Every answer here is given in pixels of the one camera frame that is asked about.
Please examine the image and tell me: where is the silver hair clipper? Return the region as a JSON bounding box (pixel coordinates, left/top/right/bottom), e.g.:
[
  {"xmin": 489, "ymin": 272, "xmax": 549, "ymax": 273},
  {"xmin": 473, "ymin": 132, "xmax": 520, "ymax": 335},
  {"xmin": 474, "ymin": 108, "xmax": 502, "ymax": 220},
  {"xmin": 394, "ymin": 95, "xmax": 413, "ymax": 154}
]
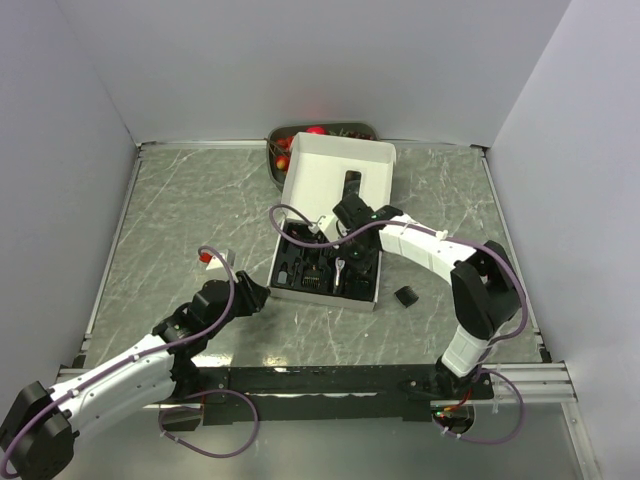
[{"xmin": 333, "ymin": 257, "xmax": 346, "ymax": 292}]

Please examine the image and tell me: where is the white hair clipper box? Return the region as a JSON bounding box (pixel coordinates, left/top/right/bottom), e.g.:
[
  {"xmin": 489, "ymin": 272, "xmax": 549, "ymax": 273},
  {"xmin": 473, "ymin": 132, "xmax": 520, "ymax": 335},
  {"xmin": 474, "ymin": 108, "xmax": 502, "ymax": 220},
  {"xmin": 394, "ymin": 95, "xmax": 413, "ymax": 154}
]
[{"xmin": 269, "ymin": 132, "xmax": 396, "ymax": 311}]

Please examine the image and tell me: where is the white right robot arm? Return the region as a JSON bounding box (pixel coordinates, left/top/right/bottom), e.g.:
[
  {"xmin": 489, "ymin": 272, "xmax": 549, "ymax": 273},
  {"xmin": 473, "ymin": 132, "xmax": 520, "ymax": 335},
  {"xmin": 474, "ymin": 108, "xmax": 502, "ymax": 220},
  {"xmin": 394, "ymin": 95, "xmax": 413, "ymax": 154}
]
[{"xmin": 333, "ymin": 194, "xmax": 525, "ymax": 399}]

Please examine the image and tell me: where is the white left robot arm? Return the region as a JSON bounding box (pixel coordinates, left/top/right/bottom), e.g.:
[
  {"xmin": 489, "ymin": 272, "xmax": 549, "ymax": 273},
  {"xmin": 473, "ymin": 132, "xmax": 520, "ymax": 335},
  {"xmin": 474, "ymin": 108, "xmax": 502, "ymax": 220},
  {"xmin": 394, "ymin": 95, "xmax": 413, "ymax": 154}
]
[{"xmin": 1, "ymin": 271, "xmax": 270, "ymax": 479}]

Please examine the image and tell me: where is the red apple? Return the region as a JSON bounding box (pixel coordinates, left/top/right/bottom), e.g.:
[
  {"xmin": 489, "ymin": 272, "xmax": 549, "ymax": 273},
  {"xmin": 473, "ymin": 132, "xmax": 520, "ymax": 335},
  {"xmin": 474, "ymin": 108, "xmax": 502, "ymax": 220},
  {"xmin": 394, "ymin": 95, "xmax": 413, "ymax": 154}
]
[{"xmin": 306, "ymin": 126, "xmax": 326, "ymax": 135}]

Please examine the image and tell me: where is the red yellow cherry bunch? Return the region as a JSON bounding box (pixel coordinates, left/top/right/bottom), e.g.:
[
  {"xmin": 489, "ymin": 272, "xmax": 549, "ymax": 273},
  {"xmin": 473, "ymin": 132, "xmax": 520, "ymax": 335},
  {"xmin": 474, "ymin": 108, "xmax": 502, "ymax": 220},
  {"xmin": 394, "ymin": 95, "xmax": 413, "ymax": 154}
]
[{"xmin": 271, "ymin": 136, "xmax": 294, "ymax": 173}]

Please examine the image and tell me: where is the grey fruit tray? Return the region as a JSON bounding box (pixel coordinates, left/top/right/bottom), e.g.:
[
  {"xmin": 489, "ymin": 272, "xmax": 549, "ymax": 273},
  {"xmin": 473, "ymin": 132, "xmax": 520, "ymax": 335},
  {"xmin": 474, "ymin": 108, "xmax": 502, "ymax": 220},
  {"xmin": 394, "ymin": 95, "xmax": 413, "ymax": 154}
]
[{"xmin": 264, "ymin": 121, "xmax": 379, "ymax": 191}]

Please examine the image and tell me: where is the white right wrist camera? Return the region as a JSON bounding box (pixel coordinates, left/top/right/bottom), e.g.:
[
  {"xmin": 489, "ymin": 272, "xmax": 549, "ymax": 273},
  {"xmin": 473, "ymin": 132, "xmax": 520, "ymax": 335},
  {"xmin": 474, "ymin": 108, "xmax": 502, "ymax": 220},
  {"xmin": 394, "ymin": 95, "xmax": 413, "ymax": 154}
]
[{"xmin": 309, "ymin": 214, "xmax": 340, "ymax": 242}]

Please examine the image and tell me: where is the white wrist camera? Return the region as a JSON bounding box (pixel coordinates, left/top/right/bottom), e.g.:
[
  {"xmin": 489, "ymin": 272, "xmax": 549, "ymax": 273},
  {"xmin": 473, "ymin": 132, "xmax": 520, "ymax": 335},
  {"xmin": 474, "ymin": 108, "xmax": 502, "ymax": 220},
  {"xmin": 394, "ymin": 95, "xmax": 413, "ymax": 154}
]
[
  {"xmin": 309, "ymin": 214, "xmax": 340, "ymax": 242},
  {"xmin": 198, "ymin": 246, "xmax": 236, "ymax": 270}
]

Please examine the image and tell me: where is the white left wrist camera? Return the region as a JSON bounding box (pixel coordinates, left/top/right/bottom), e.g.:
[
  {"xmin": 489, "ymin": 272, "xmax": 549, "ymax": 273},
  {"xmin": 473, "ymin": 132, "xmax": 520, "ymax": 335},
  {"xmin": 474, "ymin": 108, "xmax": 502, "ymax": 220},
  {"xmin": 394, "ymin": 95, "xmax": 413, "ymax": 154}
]
[{"xmin": 198, "ymin": 246, "xmax": 236, "ymax": 270}]

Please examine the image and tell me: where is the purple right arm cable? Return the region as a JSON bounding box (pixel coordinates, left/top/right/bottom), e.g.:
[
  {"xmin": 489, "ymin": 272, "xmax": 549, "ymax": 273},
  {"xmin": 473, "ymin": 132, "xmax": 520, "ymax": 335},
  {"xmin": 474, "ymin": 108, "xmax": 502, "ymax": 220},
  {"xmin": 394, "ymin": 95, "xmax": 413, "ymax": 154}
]
[{"xmin": 268, "ymin": 204, "xmax": 529, "ymax": 446}]

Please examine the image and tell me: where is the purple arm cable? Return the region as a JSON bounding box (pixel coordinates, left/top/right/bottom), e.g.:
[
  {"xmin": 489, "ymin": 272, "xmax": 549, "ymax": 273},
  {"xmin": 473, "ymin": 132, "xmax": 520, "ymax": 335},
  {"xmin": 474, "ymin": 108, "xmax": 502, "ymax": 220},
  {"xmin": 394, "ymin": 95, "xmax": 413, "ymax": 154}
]
[
  {"xmin": 268, "ymin": 204, "xmax": 529, "ymax": 446},
  {"xmin": 0, "ymin": 244, "xmax": 260, "ymax": 476}
]

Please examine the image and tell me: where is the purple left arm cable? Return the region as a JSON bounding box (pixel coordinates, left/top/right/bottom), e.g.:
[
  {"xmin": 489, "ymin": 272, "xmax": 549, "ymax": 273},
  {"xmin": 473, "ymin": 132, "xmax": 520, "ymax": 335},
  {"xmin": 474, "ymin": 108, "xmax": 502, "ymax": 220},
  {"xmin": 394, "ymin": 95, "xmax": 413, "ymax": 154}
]
[{"xmin": 0, "ymin": 244, "xmax": 260, "ymax": 476}]

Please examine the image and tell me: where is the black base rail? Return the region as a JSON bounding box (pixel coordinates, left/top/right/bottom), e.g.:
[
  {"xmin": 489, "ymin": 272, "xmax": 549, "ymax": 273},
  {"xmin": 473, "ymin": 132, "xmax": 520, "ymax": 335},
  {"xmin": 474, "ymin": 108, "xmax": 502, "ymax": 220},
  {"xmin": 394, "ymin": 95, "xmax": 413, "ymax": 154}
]
[{"xmin": 163, "ymin": 364, "xmax": 494, "ymax": 426}]

